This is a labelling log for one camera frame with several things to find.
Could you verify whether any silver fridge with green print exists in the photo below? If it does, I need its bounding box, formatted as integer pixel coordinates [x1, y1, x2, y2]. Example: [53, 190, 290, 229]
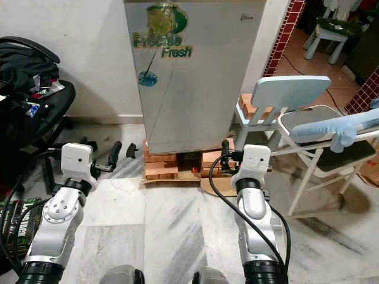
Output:
[124, 0, 267, 156]

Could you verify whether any brown cardboard sheet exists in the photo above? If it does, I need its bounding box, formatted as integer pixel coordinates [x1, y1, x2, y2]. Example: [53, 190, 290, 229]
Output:
[141, 175, 237, 196]

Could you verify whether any red brick stack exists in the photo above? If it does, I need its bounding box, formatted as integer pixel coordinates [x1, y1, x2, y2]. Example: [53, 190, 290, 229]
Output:
[142, 141, 237, 181]
[239, 93, 273, 119]

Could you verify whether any black office chair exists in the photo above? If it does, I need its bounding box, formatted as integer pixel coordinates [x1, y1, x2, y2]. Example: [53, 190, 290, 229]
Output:
[0, 37, 98, 193]

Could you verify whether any light blue plastic chair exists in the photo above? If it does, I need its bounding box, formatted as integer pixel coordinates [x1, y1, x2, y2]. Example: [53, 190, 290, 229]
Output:
[235, 76, 332, 149]

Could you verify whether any white folding chair grey seat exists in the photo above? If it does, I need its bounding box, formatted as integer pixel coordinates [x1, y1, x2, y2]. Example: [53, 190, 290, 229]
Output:
[277, 105, 379, 217]

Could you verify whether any green case of cans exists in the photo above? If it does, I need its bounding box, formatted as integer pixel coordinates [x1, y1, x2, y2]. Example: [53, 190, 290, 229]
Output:
[0, 198, 43, 259]

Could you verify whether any light blue cloth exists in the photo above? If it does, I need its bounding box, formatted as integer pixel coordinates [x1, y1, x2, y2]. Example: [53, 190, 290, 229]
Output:
[290, 98, 379, 153]

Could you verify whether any grey left robot leg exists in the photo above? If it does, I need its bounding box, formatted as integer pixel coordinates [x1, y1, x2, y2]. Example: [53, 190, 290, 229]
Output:
[99, 264, 146, 284]

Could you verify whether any grey robot leg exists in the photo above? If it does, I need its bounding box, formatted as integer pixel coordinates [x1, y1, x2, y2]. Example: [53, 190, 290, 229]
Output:
[192, 267, 232, 284]
[99, 264, 146, 284]

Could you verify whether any grey right robot leg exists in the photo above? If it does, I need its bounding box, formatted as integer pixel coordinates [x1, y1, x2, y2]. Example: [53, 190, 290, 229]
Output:
[192, 267, 232, 284]

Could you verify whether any pile of black clothes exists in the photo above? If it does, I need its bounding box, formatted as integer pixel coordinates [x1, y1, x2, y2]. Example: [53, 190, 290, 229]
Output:
[0, 44, 63, 107]

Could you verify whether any small white table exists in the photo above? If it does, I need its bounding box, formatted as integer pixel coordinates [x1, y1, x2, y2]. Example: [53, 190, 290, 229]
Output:
[303, 24, 351, 64]

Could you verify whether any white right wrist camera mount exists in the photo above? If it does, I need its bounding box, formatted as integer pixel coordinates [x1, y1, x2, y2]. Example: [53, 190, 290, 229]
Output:
[233, 145, 271, 187]

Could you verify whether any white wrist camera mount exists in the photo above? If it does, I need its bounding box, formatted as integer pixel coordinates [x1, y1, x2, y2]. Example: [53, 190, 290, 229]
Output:
[59, 143, 95, 190]
[233, 145, 271, 187]

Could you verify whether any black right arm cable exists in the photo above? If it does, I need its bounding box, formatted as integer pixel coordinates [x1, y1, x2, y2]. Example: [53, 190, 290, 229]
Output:
[208, 157, 292, 267]

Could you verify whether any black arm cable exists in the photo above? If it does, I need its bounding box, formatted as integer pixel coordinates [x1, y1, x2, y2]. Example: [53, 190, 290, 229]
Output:
[208, 157, 292, 267]
[0, 148, 63, 279]

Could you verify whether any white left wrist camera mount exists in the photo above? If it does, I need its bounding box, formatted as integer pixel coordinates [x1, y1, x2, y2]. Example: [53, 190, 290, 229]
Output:
[59, 143, 95, 190]

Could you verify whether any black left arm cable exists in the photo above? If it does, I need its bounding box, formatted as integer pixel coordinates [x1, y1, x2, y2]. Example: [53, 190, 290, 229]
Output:
[0, 148, 63, 279]

